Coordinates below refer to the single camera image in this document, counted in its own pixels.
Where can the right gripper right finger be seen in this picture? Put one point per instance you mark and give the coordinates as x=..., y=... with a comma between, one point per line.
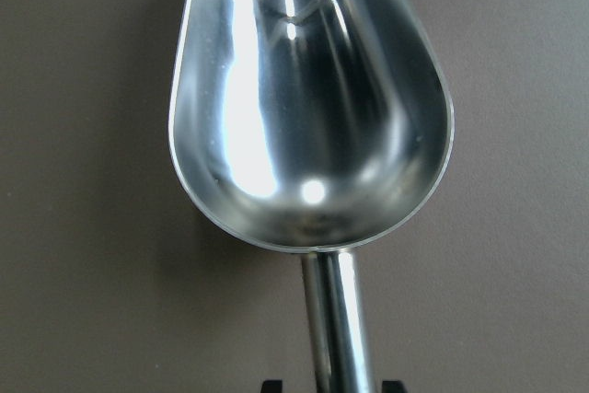
x=393, y=386

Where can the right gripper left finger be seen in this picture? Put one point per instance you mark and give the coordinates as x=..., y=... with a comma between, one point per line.
x=272, y=386

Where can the silver metal ice scoop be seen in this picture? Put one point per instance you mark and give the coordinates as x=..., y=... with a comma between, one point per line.
x=311, y=127

